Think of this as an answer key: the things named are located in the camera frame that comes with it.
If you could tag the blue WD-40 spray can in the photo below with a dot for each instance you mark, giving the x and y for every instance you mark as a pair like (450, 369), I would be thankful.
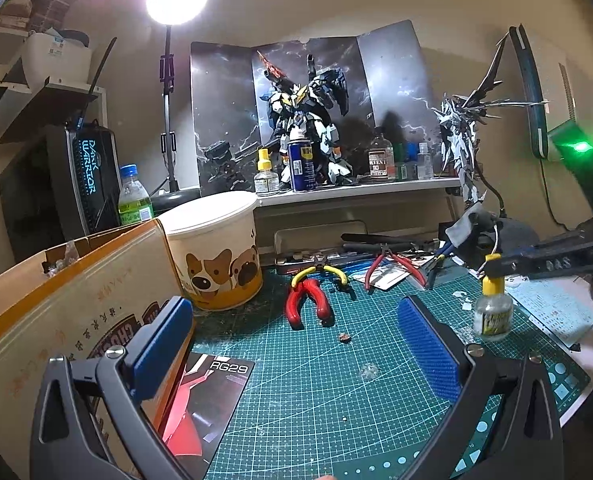
(301, 161)

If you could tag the clear solvent bottle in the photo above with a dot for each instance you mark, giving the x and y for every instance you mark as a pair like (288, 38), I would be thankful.
(381, 157)

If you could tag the white desk shelf riser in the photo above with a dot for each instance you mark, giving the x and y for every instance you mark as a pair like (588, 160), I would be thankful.
(407, 208)

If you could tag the green paint jar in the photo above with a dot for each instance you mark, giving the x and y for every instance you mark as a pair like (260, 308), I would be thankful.
(405, 160)

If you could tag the round lamp on stand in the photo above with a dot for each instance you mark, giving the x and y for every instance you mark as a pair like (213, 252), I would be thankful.
(170, 13)

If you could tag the dog print paper bucket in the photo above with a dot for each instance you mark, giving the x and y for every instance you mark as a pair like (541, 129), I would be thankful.
(213, 244)

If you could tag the white printer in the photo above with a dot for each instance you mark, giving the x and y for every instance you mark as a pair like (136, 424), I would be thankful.
(44, 56)

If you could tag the yellow cap bottle on shelf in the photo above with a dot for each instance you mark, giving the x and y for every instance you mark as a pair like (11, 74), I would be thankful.
(266, 181)

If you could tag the red handled nippers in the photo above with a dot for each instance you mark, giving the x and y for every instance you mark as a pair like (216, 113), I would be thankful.
(389, 269)

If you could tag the green cutting mat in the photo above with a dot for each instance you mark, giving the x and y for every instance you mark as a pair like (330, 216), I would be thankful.
(346, 399)

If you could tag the orange cardboard box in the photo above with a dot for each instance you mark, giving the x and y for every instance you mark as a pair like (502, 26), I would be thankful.
(99, 300)

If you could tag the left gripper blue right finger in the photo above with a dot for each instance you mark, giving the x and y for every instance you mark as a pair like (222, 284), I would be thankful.
(525, 438)

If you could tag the blue handled pliers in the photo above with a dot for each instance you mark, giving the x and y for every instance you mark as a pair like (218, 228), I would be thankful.
(435, 265)

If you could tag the red handled pliers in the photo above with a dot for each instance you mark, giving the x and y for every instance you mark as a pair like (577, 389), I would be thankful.
(306, 292)

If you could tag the white winged robot model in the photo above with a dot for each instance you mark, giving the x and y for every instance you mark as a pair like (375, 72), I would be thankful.
(458, 117)

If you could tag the dark robot model figure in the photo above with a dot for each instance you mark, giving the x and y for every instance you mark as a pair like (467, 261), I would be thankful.
(307, 106)

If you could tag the yellow cap glue bottle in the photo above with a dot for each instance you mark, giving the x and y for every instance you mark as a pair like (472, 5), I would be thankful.
(493, 311)

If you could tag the lightning backdrop board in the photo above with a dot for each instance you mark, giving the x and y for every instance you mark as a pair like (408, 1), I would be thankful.
(389, 87)

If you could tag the yellow handled pliers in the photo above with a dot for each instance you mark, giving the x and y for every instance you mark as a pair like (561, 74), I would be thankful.
(326, 271)

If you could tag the blue decal sheet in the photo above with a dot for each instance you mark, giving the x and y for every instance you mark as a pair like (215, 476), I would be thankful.
(562, 305)

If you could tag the RG29 manual booklet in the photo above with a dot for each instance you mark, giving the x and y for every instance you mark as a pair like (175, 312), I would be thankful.
(205, 397)

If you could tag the grey cloth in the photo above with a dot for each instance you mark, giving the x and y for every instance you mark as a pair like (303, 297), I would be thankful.
(479, 232)

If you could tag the green drink bottle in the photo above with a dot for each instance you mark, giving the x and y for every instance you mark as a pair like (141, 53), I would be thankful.
(134, 204)

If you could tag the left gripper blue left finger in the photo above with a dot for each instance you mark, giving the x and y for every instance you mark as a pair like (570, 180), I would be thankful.
(67, 441)

